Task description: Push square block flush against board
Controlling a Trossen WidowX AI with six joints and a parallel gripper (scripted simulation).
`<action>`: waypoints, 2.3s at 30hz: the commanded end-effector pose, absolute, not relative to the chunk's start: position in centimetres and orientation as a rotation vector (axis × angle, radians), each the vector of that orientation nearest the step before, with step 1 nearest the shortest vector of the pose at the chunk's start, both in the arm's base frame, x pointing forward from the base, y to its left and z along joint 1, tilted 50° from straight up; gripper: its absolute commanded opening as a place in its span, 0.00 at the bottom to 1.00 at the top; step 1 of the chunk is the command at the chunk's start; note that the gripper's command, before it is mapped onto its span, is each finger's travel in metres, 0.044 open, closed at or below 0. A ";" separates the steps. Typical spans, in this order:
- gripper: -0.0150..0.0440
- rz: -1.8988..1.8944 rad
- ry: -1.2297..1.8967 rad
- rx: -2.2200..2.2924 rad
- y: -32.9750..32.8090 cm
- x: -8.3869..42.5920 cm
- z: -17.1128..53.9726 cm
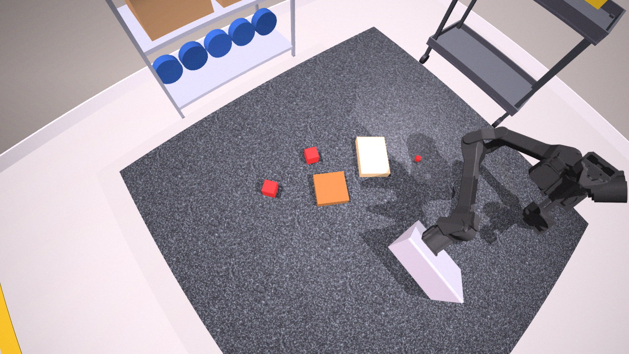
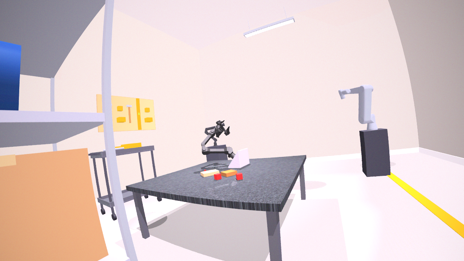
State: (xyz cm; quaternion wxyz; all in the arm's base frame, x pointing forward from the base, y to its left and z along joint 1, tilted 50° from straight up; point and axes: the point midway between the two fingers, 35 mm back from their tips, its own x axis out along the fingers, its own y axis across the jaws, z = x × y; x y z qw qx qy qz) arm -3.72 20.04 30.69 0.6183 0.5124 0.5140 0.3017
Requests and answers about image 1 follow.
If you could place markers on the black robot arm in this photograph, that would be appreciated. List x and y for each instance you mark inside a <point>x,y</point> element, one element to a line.
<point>555,161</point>

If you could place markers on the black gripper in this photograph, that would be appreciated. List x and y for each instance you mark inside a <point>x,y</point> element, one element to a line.
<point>592,172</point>

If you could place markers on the orange square block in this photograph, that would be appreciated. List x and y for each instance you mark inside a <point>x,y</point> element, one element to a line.
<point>330,189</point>

